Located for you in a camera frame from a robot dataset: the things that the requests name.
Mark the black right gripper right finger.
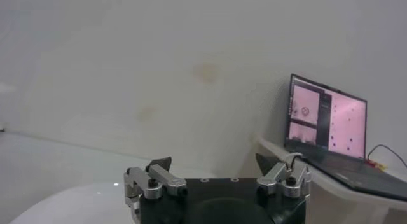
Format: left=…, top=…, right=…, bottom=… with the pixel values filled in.
left=255, top=152, right=312, bottom=199

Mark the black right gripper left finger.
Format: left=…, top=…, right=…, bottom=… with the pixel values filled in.
left=123, top=155, right=188, bottom=213

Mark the open black laptop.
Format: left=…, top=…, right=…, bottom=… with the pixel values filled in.
left=284, top=73, right=407, bottom=202

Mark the large white plate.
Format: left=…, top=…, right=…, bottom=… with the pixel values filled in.
left=9, top=171, right=223, bottom=224

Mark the white side table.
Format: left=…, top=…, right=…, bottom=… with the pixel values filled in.
left=257, top=136, right=407, bottom=224

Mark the black laptop power cable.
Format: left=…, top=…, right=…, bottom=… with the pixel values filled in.
left=289, top=155, right=306, bottom=171

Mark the black cable red yellow plug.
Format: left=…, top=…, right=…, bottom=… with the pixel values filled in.
left=365, top=144, right=407, bottom=172

